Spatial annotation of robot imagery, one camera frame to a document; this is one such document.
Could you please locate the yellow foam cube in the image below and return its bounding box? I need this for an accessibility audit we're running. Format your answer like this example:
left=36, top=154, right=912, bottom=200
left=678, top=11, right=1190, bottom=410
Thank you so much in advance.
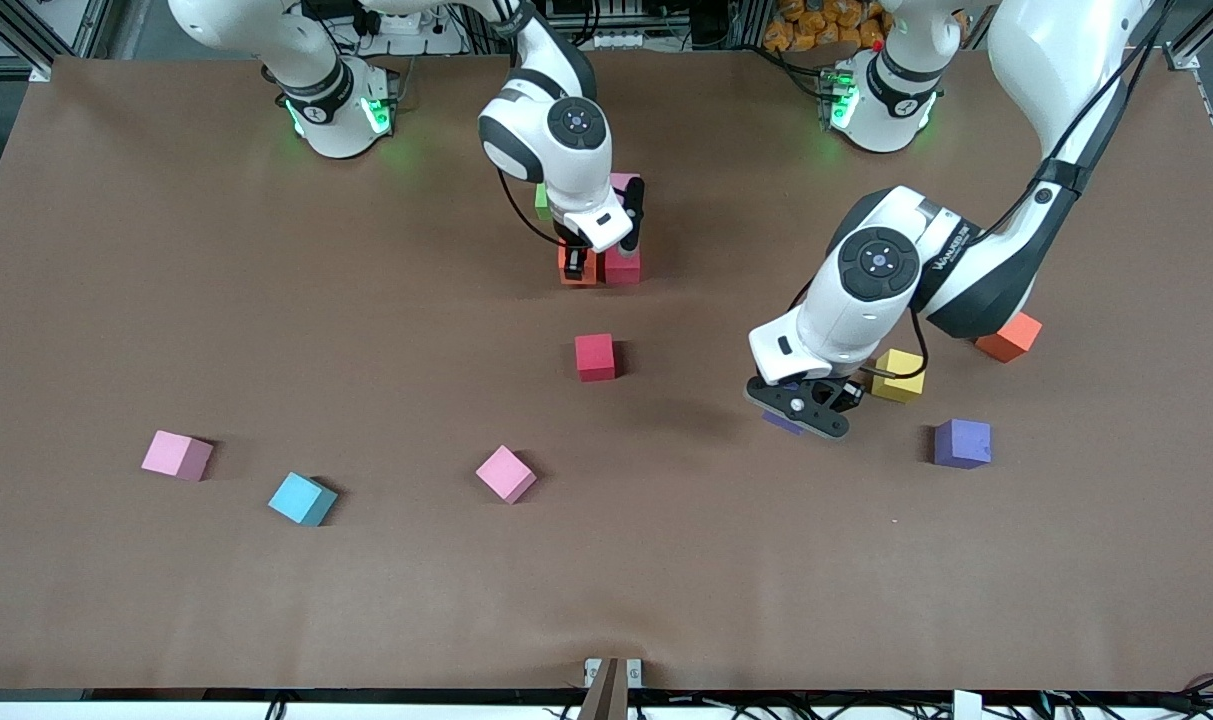
left=872, top=348, right=928, bottom=404

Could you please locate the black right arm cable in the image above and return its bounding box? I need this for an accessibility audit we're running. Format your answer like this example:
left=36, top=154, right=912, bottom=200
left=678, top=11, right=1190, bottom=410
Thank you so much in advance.
left=496, top=168, right=565, bottom=249

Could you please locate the brown tapered post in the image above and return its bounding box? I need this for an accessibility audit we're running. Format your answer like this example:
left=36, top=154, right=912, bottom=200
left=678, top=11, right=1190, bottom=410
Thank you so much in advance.
left=578, top=657, right=629, bottom=720

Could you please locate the metal table edge bracket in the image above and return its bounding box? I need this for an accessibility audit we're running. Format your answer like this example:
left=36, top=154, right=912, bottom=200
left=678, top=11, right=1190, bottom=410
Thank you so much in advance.
left=584, top=657, right=643, bottom=689

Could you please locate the red foam cube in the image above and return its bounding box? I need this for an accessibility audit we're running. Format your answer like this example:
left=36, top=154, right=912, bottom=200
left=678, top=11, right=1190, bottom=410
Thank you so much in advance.
left=575, top=334, right=617, bottom=382
left=598, top=243, right=642, bottom=286

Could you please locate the blue foam cube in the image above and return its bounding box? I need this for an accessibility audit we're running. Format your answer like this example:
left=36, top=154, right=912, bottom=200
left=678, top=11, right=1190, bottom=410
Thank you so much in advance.
left=268, top=472, right=338, bottom=527

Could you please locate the pile of orange objects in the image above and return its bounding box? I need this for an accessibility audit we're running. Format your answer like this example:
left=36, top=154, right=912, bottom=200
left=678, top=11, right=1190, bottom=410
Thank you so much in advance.
left=766, top=0, right=887, bottom=53

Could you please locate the white power strip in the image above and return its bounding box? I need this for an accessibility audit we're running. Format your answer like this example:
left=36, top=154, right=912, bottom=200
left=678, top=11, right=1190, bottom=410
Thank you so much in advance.
left=351, top=0, right=467, bottom=56

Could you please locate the aluminium frame profile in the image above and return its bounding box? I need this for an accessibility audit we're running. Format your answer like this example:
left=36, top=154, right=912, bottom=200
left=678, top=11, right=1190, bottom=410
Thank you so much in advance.
left=0, top=0, right=117, bottom=83
left=1164, top=0, right=1213, bottom=206

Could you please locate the grey electronics box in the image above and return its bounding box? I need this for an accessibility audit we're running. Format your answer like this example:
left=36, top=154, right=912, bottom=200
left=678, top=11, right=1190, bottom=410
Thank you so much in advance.
left=566, top=0, right=687, bottom=49

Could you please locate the brown table cover sheet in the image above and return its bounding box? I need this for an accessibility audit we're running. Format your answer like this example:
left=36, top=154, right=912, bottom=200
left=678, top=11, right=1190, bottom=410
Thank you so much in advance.
left=0, top=48, right=1213, bottom=693

